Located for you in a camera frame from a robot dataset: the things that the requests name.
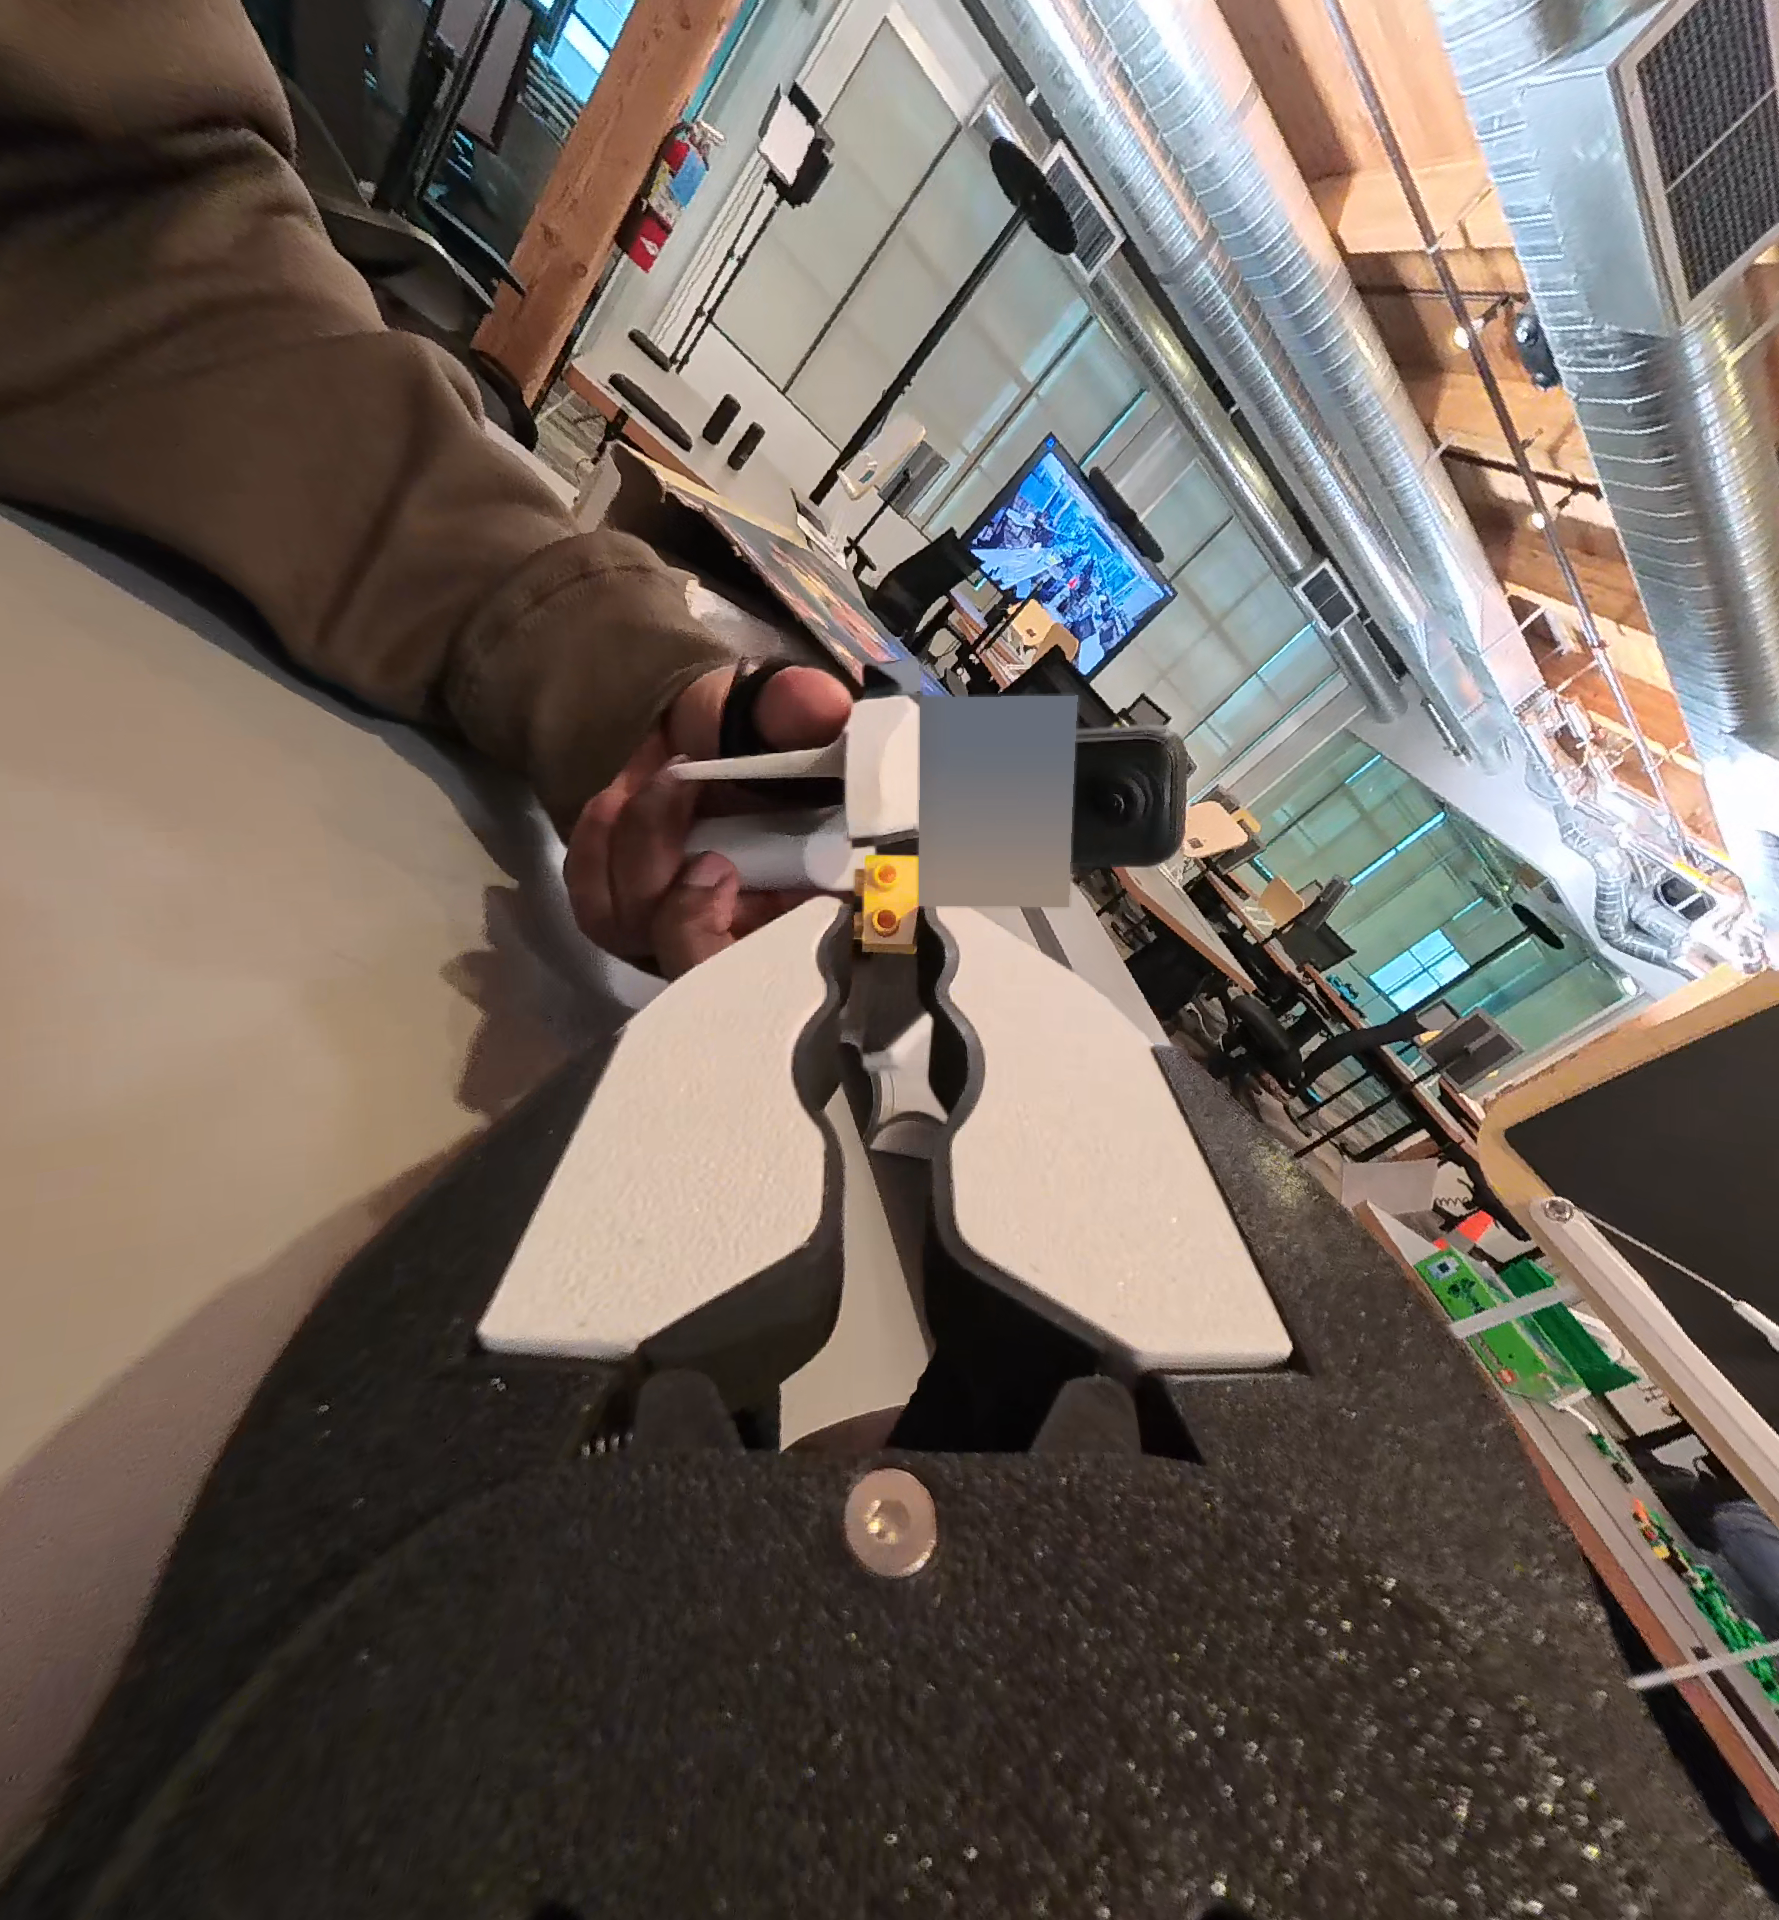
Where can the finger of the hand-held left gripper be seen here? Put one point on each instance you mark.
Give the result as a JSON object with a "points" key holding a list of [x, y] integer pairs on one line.
{"points": [[882, 766]]}

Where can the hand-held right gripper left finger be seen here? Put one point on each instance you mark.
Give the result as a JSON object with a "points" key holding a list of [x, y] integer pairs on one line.
{"points": [[679, 1184]]}

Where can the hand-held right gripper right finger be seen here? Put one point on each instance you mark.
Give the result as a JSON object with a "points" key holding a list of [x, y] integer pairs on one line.
{"points": [[1114, 1184]]}

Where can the yellow toy brick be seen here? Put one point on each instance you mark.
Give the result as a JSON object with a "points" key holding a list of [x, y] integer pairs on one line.
{"points": [[890, 901]]}

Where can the person's left forearm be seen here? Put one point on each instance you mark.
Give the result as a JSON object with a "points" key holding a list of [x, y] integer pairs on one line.
{"points": [[306, 450]]}

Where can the grey desk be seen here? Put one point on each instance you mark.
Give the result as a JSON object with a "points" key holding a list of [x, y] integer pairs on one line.
{"points": [[155, 901]]}

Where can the person's left hand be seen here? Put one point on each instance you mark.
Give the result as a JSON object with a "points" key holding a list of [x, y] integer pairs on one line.
{"points": [[626, 840]]}

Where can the cardboard toy set box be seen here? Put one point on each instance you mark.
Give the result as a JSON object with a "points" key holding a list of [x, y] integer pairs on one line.
{"points": [[799, 584]]}

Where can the black office chair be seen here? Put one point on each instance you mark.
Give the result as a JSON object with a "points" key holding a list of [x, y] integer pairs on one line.
{"points": [[1265, 1034]]}

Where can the orange traffic cone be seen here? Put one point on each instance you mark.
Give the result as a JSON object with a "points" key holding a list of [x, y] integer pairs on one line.
{"points": [[1471, 1226]]}

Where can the green cardboard box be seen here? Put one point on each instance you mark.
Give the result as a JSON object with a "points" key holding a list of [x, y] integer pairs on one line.
{"points": [[1519, 1334]]}

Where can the grey table with bricks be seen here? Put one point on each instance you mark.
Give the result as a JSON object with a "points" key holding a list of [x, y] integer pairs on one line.
{"points": [[1580, 1478]]}

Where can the black floor lamp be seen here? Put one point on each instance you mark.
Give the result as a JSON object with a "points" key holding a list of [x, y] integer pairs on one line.
{"points": [[1031, 188]]}

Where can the red fire extinguisher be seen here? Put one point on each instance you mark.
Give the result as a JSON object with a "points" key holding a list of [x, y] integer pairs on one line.
{"points": [[652, 210]]}

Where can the studio light panel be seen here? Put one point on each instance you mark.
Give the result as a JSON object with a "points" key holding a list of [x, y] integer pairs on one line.
{"points": [[795, 141]]}

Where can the ceiling air vent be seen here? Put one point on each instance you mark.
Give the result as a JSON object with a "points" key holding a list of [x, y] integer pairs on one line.
{"points": [[1715, 150]]}

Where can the wall television screen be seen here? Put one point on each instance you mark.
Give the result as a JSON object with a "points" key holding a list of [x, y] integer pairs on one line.
{"points": [[1069, 554]]}

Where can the silver air duct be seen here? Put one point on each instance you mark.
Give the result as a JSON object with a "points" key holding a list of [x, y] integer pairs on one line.
{"points": [[1654, 495], [1251, 301]]}

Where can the wooden post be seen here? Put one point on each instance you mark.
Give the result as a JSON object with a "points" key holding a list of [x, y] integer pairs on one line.
{"points": [[604, 193]]}

